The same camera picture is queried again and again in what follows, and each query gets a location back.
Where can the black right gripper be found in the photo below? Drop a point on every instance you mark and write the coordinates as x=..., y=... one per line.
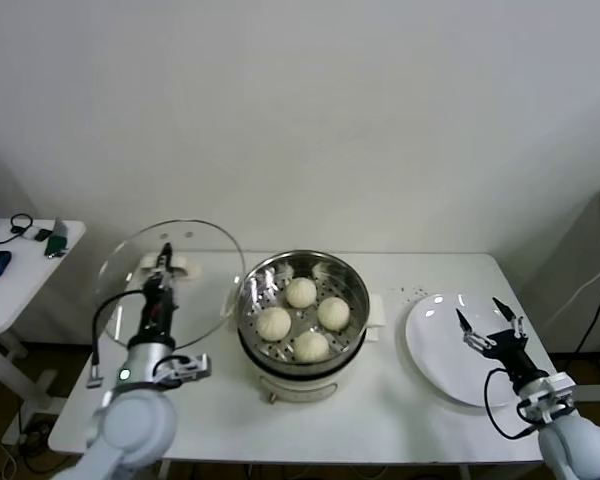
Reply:
x=510, y=347

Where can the small dark device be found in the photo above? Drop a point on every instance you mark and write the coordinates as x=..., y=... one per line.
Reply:
x=42, y=235

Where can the white side table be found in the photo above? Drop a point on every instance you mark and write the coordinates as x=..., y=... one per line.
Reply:
x=25, y=280

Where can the small grey stand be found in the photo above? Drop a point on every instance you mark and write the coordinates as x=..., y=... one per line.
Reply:
x=60, y=227

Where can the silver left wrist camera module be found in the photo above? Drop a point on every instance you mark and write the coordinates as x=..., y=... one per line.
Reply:
x=185, y=370

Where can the steel steamer pot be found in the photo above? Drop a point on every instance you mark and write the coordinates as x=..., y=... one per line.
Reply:
x=295, y=390

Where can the white round plate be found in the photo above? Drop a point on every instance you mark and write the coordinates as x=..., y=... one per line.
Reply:
x=430, y=340

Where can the perforated steel steamer basket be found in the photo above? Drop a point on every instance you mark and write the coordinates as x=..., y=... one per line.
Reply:
x=355, y=295

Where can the white steamed baozi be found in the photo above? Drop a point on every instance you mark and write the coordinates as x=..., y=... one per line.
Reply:
x=300, y=292
x=272, y=324
x=311, y=346
x=333, y=312

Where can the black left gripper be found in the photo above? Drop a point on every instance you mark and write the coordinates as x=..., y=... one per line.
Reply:
x=157, y=315

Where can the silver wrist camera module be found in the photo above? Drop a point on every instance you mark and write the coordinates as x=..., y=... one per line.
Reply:
x=547, y=397
x=185, y=370

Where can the small white box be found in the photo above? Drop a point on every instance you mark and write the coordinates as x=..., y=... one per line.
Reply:
x=29, y=235

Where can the scattered dark crumbs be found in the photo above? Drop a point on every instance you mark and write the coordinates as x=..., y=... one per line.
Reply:
x=414, y=290

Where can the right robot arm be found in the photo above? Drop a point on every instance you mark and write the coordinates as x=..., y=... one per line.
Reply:
x=575, y=450

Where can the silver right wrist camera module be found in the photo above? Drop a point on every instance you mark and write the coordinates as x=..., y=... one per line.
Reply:
x=547, y=397

